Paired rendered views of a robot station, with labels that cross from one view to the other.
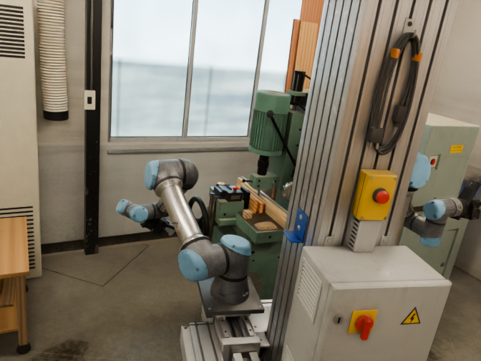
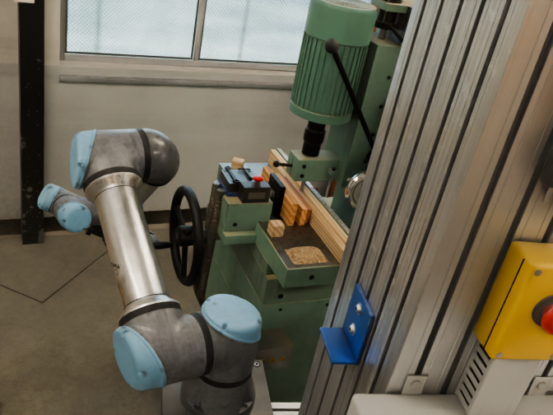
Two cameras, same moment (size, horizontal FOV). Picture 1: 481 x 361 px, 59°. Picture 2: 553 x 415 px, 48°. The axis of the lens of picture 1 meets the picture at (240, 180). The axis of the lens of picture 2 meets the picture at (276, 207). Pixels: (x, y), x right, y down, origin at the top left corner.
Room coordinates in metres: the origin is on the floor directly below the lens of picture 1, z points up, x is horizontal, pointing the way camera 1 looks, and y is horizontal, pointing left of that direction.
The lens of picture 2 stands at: (0.50, -0.07, 1.77)
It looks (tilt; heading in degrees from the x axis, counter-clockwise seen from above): 28 degrees down; 1
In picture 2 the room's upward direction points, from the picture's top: 12 degrees clockwise
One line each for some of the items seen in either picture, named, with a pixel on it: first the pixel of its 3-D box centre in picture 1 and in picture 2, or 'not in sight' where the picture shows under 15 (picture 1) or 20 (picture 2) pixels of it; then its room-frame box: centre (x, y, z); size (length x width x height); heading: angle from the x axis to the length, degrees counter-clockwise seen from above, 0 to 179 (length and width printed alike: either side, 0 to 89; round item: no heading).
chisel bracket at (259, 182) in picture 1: (263, 182); (313, 168); (2.17, -0.13, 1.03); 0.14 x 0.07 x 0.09; 118
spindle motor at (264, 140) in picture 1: (269, 122); (331, 60); (2.16, -0.11, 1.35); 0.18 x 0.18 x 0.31
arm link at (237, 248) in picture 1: (232, 255); (225, 335); (1.42, -0.01, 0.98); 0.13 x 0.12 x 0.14; 127
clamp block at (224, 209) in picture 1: (226, 204); (240, 204); (2.06, 0.06, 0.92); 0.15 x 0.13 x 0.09; 28
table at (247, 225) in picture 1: (239, 211); (265, 216); (2.10, -0.02, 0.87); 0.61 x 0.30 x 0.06; 28
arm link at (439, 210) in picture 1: (439, 209); not in sight; (1.58, -0.79, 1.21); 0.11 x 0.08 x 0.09; 120
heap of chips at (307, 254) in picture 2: (265, 224); (307, 253); (1.89, -0.15, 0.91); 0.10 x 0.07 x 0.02; 118
